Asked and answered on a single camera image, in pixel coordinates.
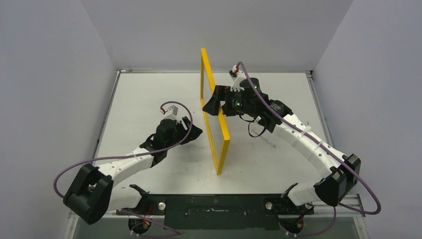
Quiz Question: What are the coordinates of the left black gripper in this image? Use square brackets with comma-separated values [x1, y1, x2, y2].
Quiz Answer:
[165, 117, 202, 150]

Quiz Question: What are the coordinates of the yellow wooden photo frame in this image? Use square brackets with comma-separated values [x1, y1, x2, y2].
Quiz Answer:
[200, 48, 230, 175]

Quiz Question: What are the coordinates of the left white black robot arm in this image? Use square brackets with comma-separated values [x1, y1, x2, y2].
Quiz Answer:
[63, 117, 203, 225]

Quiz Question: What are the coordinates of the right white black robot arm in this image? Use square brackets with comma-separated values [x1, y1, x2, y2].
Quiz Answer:
[203, 78, 361, 214]

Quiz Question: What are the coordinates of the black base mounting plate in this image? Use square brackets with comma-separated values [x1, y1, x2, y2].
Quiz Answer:
[129, 194, 314, 231]

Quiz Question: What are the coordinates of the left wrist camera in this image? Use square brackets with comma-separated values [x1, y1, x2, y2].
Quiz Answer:
[163, 105, 178, 121]

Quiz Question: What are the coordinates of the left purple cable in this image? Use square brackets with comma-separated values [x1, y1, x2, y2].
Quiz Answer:
[53, 101, 194, 239]

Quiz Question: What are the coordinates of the purple cable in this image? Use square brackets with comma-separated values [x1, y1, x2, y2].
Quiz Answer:
[53, 101, 194, 239]
[236, 61, 382, 238]

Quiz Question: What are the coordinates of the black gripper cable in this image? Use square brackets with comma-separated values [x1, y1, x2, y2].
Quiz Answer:
[239, 114, 266, 138]

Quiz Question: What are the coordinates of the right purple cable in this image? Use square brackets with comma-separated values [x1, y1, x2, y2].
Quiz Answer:
[236, 61, 382, 238]

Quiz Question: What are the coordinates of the aluminium rail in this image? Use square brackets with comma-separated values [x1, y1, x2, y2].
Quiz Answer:
[312, 194, 366, 218]

